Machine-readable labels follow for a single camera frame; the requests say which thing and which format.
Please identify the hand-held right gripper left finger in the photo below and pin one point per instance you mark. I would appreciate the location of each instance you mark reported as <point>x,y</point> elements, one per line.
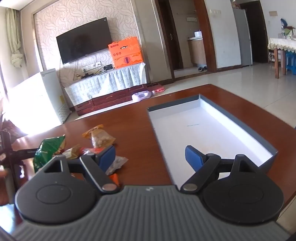
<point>107,157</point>

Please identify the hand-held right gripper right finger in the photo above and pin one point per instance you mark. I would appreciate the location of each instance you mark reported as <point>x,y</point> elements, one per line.
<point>193,158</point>

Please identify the small clear candy packet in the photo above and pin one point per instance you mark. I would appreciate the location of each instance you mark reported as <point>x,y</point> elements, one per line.
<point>118,163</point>

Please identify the red brown snack bar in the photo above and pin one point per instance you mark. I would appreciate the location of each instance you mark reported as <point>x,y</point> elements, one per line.
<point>91,151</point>

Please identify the orange clear peanut packet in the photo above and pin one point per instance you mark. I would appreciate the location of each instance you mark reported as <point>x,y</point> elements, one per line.
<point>100,138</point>

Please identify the green chip bag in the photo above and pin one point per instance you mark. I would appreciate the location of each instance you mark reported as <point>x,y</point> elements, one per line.
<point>49,147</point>

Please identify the grey cardboard box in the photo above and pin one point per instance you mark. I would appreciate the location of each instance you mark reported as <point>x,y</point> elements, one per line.
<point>208,129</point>

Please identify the gold candy packet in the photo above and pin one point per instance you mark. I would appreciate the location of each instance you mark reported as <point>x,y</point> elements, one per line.
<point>72,151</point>

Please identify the white chest freezer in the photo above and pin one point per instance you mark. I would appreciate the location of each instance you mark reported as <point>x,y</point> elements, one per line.
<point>39,99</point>

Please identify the purple white floor scale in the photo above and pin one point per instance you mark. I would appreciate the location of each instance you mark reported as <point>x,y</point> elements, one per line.
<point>141,95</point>

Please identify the tv stand with white cloth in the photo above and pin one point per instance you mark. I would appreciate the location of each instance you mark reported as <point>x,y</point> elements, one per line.
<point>104,81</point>

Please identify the red flat floor item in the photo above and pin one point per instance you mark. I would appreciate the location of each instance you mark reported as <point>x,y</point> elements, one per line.
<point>158,88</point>

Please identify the black set-top box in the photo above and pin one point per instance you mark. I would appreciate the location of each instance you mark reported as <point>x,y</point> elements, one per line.
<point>87,75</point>

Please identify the small black router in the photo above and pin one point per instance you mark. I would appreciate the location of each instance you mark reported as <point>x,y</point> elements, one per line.
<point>108,67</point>

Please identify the orange carton box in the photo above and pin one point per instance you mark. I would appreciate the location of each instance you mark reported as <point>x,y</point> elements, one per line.
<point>126,54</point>

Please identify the beige kitchen cabinet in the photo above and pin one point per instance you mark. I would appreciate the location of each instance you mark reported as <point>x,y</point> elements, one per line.
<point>196,51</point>

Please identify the cream tied curtain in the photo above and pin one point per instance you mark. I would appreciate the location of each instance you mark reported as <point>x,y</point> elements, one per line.
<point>15,34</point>

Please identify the white countertop container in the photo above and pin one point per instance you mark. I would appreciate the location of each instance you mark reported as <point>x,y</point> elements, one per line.
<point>198,34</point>

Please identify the wooden dining table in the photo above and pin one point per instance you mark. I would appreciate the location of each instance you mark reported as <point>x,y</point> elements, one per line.
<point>276,64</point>

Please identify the dark wooden door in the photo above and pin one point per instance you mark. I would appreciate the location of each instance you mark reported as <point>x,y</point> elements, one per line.
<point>167,34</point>
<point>255,32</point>

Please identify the silver refrigerator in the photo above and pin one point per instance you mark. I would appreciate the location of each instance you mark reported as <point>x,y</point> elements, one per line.
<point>242,37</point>

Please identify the blue plastic stool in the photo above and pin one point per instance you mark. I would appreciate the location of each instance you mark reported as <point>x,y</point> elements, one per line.
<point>291,62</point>

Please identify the long white wall socket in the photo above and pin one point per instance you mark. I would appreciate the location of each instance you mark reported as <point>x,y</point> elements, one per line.
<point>88,67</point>

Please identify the black wall television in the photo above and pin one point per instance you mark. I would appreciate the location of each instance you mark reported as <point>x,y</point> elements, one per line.
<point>83,40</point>

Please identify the white wall switch panel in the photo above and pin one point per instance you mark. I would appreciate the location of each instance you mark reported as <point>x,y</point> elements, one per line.
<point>214,12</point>

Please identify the beige wall plate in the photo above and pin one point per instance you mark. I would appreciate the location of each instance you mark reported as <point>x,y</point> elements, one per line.
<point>273,13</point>

